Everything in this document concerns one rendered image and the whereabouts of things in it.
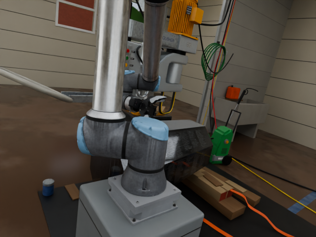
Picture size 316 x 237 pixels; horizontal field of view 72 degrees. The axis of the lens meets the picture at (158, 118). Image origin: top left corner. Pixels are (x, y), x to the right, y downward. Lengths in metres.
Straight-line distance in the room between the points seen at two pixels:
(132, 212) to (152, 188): 0.11
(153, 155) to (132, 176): 0.12
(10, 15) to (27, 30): 0.50
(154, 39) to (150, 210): 0.69
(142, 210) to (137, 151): 0.21
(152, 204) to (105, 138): 0.30
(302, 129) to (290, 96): 0.90
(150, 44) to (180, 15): 1.26
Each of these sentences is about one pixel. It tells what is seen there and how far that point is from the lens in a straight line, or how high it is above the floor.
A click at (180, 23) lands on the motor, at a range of 2.21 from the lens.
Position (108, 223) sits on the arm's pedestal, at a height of 0.85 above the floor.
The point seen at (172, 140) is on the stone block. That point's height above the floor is 0.73.
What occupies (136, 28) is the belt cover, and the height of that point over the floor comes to 1.62.
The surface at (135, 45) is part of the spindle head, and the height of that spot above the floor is 1.50.
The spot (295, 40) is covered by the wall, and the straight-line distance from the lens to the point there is 6.84.
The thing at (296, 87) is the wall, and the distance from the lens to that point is 6.61.
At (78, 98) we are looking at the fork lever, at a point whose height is 1.08.
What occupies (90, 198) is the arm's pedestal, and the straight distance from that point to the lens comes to 0.98.
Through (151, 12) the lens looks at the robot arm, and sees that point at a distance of 0.93.
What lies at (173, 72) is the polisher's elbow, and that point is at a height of 1.33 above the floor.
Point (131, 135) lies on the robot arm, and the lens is 0.81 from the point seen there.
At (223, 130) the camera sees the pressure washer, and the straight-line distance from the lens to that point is 3.57.
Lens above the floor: 1.43
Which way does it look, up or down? 15 degrees down
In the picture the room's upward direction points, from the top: 10 degrees clockwise
